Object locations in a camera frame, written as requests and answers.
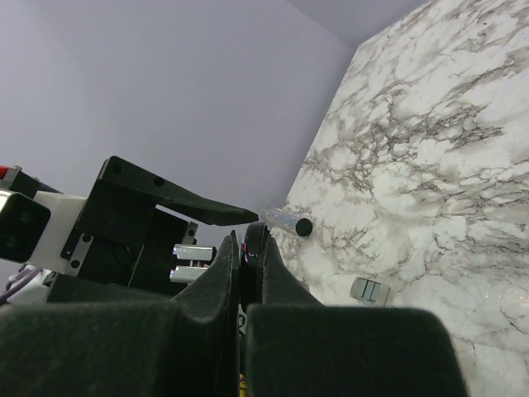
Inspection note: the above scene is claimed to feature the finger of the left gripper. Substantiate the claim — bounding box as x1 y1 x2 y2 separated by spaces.
78 155 259 232

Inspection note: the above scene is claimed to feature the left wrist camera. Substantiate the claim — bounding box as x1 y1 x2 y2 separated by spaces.
1 165 91 276

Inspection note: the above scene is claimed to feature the black stapler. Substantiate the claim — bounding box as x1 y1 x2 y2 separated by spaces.
238 222 270 396

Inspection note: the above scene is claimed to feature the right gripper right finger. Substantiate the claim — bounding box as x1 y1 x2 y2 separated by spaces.
245 236 468 396

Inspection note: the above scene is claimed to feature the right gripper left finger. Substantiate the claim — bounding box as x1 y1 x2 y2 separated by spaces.
1 235 239 396

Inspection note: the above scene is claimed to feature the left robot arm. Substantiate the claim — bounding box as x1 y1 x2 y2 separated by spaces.
1 156 258 304

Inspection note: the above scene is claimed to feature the staple tray with staples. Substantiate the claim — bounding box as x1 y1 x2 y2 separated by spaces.
350 277 390 307

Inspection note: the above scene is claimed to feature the glitter tube with black cap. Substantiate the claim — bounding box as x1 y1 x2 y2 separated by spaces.
261 208 313 237

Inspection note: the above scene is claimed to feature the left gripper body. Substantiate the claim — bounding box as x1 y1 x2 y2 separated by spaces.
49 194 198 296

